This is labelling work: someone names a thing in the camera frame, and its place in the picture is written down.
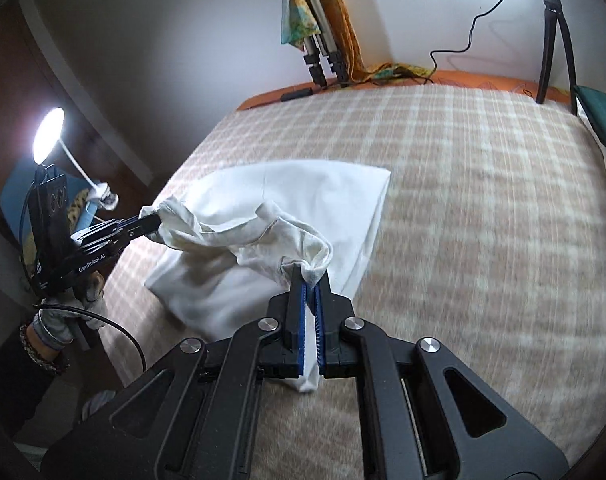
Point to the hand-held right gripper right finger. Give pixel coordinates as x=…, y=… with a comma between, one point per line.
x=319, y=330

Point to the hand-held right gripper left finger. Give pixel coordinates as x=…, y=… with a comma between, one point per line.
x=297, y=320

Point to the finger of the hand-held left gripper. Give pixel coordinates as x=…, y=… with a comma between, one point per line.
x=118, y=224
x=128, y=237

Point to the white t-shirt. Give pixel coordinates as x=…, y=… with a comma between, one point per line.
x=323, y=200

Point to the person's left forearm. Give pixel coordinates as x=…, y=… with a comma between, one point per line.
x=13, y=385

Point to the person's left hand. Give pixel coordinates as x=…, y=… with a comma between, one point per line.
x=93, y=310

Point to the leopard print cloth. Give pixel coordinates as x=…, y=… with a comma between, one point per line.
x=75, y=212

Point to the blue chair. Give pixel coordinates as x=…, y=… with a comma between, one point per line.
x=13, y=195

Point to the white clip desk lamp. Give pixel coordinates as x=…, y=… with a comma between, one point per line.
x=48, y=132

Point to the beige plaid blanket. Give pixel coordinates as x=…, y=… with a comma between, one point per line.
x=483, y=235

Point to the black power adapter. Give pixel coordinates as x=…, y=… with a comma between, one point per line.
x=297, y=94

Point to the silver folded tripod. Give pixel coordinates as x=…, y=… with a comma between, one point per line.
x=318, y=45

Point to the colourful patterned scarf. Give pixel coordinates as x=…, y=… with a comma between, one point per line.
x=295, y=20

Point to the orange bedsheet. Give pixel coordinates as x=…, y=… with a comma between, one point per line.
x=483, y=80

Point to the orange scarf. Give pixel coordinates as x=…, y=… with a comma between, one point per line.
x=343, y=15

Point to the teal patterned pillow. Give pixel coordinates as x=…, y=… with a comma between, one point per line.
x=603, y=110

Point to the black mini tripod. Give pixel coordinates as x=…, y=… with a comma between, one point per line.
x=550, y=35

